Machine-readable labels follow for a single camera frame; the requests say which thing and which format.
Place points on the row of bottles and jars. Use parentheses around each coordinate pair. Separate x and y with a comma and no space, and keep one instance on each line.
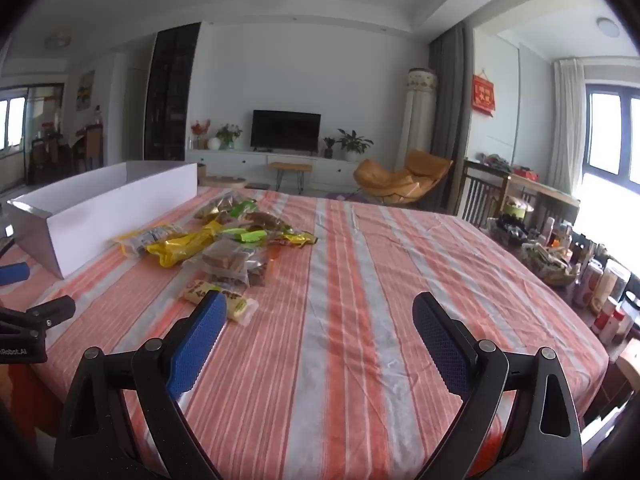
(605,290)

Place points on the green cracker packet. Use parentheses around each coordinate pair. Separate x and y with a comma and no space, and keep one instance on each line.
(245,235)

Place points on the wooden dining chairs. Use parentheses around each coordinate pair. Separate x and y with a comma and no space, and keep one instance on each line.
(87,147)

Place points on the orange lounge chair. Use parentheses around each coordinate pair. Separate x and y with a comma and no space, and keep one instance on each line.
(395,180)

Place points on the yellow green snack packet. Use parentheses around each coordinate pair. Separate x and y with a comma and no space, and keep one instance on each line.
(295,238)

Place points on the round woven stool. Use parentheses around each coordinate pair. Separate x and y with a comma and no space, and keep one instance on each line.
(225,181)

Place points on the wooden bench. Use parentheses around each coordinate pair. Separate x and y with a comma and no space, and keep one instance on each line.
(291,166)

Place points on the small window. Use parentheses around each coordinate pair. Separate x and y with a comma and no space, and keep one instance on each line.
(11,122)

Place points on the black television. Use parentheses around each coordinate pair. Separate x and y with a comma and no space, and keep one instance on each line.
(286,130)

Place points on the red wall hanging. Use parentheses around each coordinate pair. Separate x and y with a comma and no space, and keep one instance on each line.
(483,95)

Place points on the wooden slatted chair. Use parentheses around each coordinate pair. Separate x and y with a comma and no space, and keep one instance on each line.
(477,195)

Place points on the wooden side table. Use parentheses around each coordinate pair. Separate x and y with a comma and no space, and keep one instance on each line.
(545,192)

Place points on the purple floor mat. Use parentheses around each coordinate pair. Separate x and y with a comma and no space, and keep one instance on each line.
(340,195)

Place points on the green pot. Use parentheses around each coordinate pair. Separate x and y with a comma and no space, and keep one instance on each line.
(517,208)

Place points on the clear bag of gold snacks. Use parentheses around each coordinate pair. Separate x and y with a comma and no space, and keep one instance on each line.
(217,206)

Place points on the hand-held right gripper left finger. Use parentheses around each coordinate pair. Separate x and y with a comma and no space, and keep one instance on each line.
(197,345)

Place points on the clear bag of brown biscuits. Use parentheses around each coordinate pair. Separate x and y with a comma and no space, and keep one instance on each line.
(230,256)

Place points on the white curtain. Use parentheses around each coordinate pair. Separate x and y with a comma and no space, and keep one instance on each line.
(567,125)

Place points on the black glass cabinet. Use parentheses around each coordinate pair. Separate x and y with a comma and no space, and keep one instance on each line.
(170,95)

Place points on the small potted plant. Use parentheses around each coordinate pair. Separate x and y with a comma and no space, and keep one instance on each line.
(328,147)

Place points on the green plant in vase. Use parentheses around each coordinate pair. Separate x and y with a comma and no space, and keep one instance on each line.
(229,135)

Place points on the large potted plant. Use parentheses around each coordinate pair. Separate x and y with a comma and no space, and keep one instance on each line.
(354,144)

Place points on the white cardboard box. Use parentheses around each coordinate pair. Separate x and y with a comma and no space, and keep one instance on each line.
(100,210)

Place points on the wall painting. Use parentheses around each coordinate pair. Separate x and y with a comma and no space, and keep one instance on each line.
(85,91)

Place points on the red flowers in vase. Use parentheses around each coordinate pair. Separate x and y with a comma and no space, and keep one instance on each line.
(200,132)

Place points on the woven basket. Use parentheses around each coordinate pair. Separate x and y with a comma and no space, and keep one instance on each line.
(550,267)

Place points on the white television cabinet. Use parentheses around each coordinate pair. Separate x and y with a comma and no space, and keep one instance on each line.
(345,172)

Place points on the orange striped tablecloth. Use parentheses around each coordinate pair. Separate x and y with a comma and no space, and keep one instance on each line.
(350,310)

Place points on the grey curtain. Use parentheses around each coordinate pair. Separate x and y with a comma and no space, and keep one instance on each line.
(450,120)

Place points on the round ceiling lamp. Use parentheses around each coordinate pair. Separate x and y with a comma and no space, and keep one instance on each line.
(607,27)

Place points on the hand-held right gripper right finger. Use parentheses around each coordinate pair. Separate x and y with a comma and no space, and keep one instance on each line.
(442,345)

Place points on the covered standing air conditioner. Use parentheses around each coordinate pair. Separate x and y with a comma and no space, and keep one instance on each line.
(417,120)

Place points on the white round vase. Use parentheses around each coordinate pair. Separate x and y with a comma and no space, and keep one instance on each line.
(214,144)

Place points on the large window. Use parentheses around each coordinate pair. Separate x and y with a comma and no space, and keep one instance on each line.
(612,130)

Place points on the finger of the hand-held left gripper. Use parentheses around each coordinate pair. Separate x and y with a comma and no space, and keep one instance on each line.
(15,273)
(50,310)

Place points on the beige snack packet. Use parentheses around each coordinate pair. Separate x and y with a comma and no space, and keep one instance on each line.
(241,306)

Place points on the black tray of small things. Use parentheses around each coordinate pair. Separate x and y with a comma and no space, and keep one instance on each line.
(507,230)

